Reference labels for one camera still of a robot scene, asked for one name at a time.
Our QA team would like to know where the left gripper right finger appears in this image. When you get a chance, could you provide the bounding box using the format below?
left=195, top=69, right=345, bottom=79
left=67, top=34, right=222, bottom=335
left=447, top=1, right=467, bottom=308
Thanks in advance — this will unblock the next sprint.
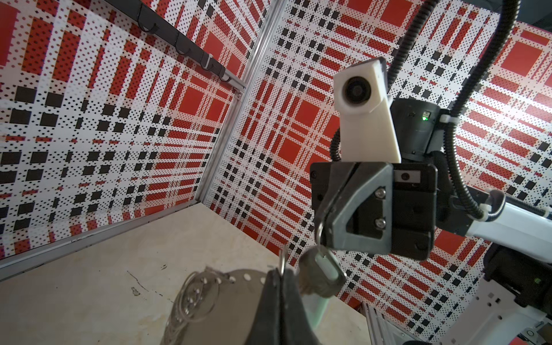
left=280, top=270, right=320, bottom=344

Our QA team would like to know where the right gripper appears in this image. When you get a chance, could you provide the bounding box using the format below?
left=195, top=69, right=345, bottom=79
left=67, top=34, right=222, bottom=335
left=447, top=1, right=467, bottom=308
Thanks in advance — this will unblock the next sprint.
left=310, top=162, right=437, bottom=261

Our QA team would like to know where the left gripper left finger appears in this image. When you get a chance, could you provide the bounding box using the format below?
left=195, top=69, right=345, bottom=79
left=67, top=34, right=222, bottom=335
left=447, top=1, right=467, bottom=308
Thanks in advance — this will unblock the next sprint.
left=245, top=270, right=282, bottom=344

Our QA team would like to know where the mint green key tag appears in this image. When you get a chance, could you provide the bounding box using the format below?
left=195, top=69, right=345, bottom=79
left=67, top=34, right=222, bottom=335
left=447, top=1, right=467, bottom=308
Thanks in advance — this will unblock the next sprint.
left=301, top=294, right=330, bottom=331

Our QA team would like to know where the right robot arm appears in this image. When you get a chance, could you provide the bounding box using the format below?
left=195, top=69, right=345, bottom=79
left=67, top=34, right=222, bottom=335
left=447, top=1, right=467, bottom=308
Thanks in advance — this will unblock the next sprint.
left=297, top=1, right=551, bottom=344

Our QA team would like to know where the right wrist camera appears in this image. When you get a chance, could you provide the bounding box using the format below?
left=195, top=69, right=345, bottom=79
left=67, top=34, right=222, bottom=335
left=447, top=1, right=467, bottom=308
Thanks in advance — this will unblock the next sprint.
left=333, top=57, right=402, bottom=164

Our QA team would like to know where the black wall hook rail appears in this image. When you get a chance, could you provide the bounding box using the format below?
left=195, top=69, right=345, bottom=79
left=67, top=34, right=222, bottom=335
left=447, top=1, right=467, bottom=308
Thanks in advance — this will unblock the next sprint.
left=106, top=0, right=246, bottom=93

